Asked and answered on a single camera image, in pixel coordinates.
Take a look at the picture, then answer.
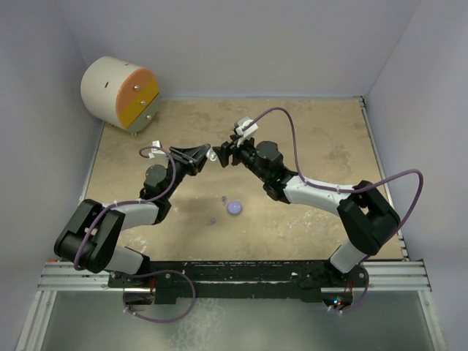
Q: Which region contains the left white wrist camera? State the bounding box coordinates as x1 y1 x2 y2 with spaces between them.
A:
148 140 167 164

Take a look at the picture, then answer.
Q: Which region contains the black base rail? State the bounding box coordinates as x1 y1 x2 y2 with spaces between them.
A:
108 258 369 304

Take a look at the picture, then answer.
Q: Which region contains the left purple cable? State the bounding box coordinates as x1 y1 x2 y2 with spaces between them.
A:
72 146 198 323

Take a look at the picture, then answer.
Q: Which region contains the white earbud charging case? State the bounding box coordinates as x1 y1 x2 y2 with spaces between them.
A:
206 148 218 162

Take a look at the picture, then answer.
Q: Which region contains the purple earbud charging case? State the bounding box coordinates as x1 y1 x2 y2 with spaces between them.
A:
227 201 243 216

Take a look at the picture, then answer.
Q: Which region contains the round drawer cabinet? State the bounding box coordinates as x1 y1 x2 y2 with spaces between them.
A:
80 56 160 135

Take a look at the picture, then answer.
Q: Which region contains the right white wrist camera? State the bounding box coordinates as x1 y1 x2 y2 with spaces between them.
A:
234 116 258 139

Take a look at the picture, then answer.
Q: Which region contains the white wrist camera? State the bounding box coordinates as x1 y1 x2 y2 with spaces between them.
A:
148 140 167 164
234 116 258 139

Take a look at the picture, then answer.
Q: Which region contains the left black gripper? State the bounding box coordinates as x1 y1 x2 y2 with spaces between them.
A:
163 145 210 200

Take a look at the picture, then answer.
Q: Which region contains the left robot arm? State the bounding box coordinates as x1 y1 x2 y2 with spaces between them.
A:
53 144 211 287

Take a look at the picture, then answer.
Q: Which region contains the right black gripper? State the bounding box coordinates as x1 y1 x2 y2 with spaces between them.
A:
213 134 268 183

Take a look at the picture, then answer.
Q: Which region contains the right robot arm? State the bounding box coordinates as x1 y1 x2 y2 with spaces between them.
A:
213 139 400 286

